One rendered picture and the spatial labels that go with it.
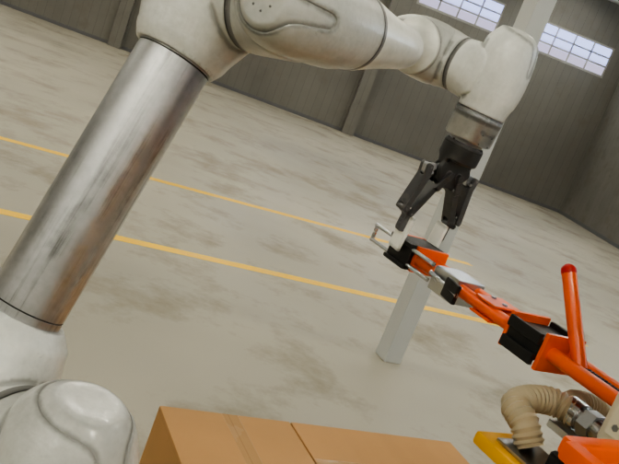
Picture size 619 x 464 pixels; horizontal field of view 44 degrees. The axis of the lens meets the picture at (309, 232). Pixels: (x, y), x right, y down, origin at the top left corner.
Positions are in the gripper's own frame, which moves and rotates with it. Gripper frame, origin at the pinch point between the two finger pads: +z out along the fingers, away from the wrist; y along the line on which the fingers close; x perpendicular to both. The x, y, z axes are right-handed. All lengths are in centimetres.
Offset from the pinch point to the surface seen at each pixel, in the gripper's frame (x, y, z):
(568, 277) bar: -35.0, -3.9, -11.0
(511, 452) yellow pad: -49, -17, 10
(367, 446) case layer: 34, 56, 76
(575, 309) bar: -38.5, -3.9, -7.7
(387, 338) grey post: 199, 221, 129
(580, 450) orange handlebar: -64, -32, -3
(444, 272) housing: -13.2, -3.9, 0.3
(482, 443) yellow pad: -45.3, -18.0, 11.2
